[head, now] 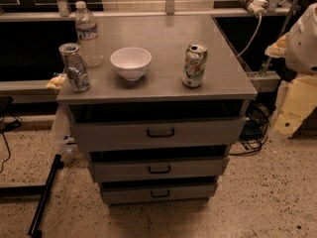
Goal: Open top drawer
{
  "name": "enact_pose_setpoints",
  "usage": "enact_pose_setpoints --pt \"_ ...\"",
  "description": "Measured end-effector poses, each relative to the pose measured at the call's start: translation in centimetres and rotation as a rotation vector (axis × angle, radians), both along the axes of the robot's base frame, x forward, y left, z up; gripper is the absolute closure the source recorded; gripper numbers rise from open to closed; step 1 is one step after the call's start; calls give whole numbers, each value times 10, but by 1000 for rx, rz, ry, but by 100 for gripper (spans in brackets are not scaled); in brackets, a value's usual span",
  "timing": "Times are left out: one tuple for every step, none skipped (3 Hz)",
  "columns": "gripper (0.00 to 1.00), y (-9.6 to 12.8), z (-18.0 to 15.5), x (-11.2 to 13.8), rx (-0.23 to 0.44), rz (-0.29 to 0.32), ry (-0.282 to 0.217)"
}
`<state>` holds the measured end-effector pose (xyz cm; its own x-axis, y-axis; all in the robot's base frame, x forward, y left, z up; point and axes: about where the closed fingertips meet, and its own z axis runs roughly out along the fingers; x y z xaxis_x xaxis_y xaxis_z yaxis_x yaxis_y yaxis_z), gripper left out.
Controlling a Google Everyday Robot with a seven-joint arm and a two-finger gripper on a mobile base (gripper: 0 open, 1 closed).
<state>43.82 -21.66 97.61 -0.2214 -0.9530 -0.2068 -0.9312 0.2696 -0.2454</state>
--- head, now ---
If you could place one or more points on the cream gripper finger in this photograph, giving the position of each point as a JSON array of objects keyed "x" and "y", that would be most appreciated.
[{"x": 295, "y": 101}]

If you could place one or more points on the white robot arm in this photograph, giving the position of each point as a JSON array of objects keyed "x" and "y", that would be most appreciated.
[{"x": 299, "y": 46}]

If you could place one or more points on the grey top drawer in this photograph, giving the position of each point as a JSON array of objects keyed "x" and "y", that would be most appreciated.
[{"x": 118, "y": 136}]

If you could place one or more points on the grey drawer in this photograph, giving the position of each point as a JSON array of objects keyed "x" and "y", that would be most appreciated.
[
  {"x": 158, "y": 169},
  {"x": 159, "y": 193},
  {"x": 118, "y": 136}
]

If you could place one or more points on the grey drawer cabinet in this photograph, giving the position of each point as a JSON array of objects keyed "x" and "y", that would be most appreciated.
[{"x": 161, "y": 95}]

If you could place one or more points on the grey middle drawer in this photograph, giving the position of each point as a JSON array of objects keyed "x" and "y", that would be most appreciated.
[{"x": 158, "y": 169}]

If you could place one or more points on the grey bottom drawer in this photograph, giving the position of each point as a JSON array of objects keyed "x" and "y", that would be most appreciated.
[{"x": 159, "y": 193}]

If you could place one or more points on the white power strip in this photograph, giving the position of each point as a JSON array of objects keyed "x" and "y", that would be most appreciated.
[{"x": 255, "y": 7}]

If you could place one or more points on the green white soda can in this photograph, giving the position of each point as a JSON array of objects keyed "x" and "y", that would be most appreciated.
[{"x": 194, "y": 65}]

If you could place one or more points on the white bowl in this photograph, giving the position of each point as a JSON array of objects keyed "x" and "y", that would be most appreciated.
[{"x": 131, "y": 63}]

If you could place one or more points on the clear plastic water bottle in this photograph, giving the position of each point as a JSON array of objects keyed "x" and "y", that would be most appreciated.
[{"x": 87, "y": 33}]

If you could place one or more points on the silver soda can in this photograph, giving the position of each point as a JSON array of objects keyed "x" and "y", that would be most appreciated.
[{"x": 74, "y": 67}]

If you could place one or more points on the clear plastic bag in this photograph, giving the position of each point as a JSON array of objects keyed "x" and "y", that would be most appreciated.
[{"x": 62, "y": 135}]

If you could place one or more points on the yellow crumpled wrapper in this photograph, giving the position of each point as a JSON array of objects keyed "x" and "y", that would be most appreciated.
[{"x": 56, "y": 82}]

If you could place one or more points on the black metal floor stand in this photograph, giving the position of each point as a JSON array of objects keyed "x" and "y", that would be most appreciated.
[{"x": 42, "y": 191}]

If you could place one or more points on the metal railing frame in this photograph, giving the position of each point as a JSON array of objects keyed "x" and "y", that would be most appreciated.
[{"x": 132, "y": 7}]

